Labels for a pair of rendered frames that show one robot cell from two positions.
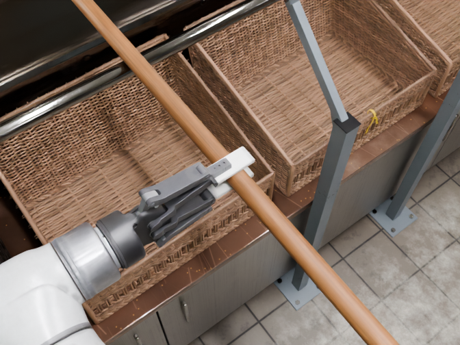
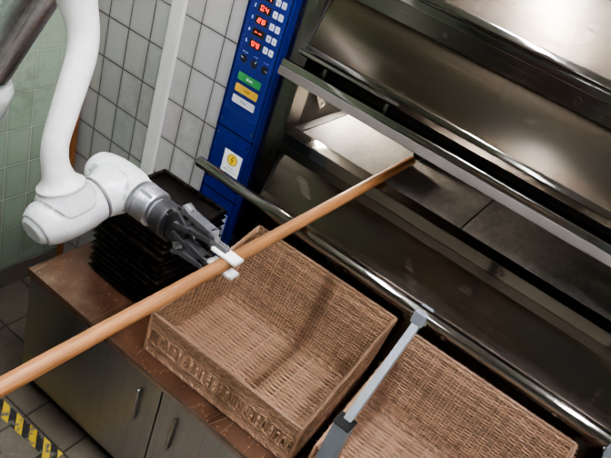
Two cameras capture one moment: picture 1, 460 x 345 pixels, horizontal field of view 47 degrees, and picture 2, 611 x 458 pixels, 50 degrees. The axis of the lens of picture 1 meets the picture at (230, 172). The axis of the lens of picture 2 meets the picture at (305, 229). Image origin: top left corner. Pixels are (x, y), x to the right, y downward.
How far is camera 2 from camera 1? 105 cm
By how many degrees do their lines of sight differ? 47
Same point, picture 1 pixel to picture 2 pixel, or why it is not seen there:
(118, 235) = (163, 204)
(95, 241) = (156, 194)
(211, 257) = (217, 420)
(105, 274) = (139, 204)
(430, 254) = not seen: outside the picture
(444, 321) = not seen: outside the picture
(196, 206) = (197, 252)
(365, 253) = not seen: outside the picture
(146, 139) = (315, 361)
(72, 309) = (116, 194)
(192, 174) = (209, 226)
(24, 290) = (123, 170)
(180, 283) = (187, 399)
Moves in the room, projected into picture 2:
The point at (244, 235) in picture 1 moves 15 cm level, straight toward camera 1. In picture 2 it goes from (245, 444) to (192, 446)
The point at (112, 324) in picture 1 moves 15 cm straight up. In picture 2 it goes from (145, 358) to (154, 322)
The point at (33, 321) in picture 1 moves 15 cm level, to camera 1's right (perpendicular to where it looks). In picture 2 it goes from (106, 175) to (112, 216)
